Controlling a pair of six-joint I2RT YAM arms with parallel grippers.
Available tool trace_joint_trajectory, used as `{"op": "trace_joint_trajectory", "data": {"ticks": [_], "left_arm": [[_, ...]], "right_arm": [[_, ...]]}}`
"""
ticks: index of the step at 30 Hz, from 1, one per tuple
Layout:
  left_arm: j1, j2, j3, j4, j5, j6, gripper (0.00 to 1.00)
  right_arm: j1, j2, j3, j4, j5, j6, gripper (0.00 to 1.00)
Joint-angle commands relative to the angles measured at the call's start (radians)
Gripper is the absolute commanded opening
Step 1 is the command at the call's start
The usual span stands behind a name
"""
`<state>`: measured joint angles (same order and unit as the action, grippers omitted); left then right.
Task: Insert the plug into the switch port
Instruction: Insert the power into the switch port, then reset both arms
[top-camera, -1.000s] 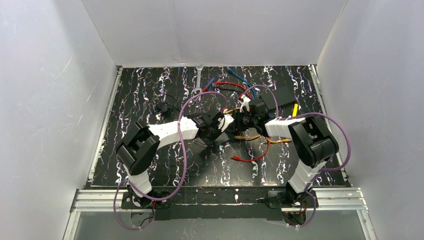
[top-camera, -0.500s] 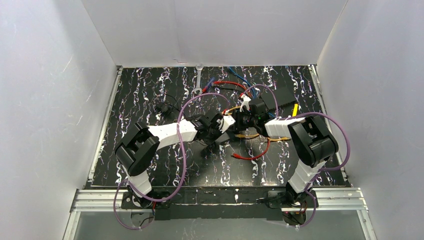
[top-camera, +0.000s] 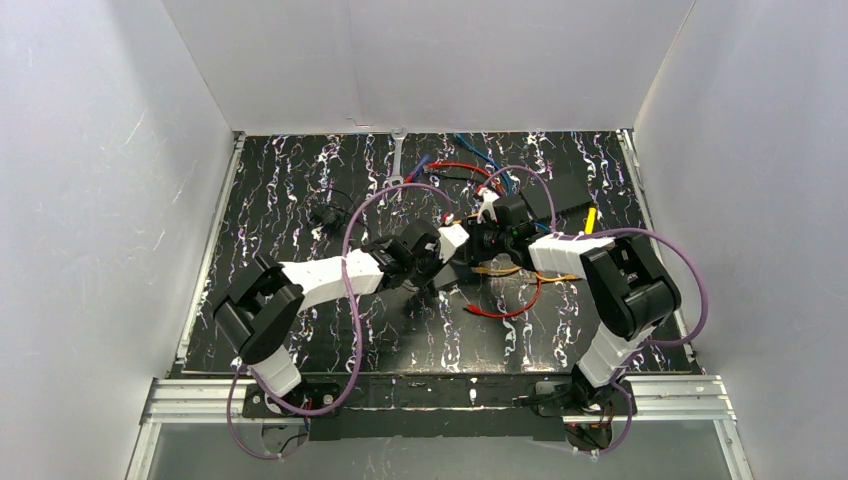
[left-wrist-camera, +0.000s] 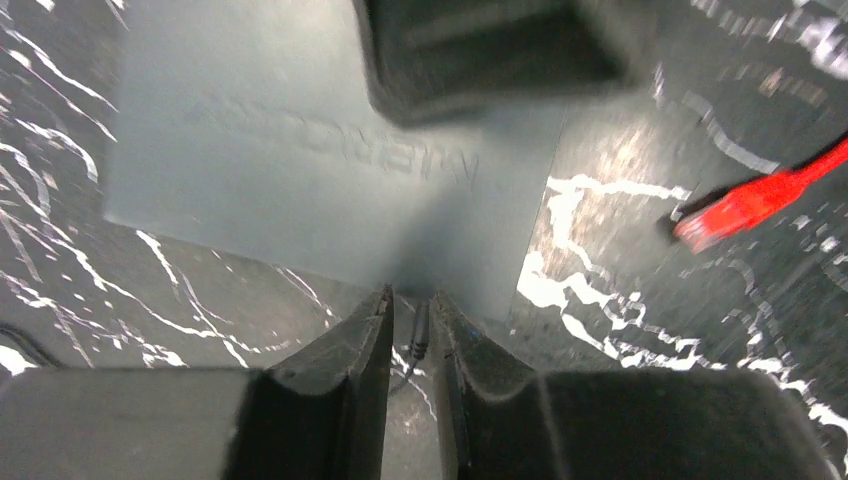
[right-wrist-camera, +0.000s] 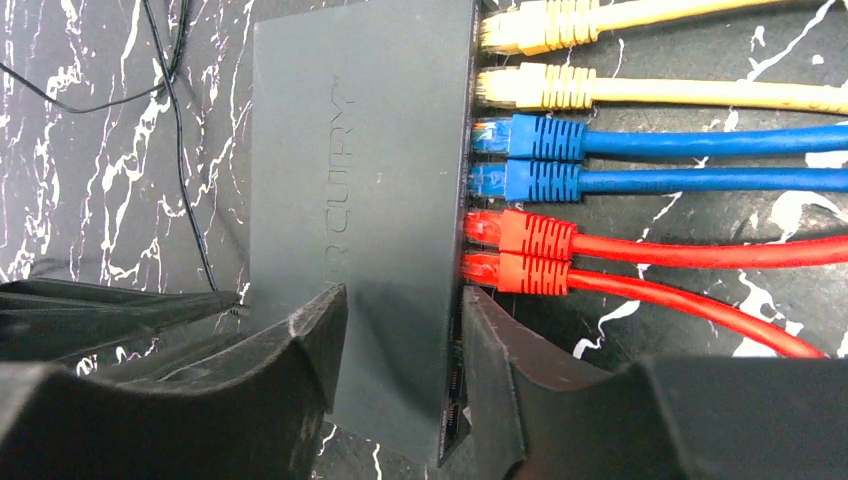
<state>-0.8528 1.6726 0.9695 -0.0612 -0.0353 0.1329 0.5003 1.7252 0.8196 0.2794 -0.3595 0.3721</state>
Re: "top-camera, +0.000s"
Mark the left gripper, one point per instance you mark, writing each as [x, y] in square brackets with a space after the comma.
[399, 263]

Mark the blue handled screwdriver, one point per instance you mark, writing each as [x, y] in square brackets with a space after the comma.
[418, 168]

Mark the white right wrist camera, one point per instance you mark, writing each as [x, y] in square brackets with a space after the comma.
[486, 208]

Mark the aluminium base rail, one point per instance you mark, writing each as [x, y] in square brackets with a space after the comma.
[655, 397]

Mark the small black power adapter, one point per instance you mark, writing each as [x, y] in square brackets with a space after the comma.
[328, 217]

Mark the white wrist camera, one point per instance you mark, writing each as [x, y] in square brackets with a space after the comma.
[486, 208]
[451, 239]

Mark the silver wrench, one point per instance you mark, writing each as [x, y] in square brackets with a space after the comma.
[396, 177]

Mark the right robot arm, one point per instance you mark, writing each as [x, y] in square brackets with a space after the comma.
[631, 289]

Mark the black network switch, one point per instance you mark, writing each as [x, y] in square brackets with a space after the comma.
[454, 274]
[569, 194]

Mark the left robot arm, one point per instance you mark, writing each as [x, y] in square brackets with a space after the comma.
[257, 310]

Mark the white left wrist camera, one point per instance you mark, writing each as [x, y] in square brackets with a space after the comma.
[451, 239]

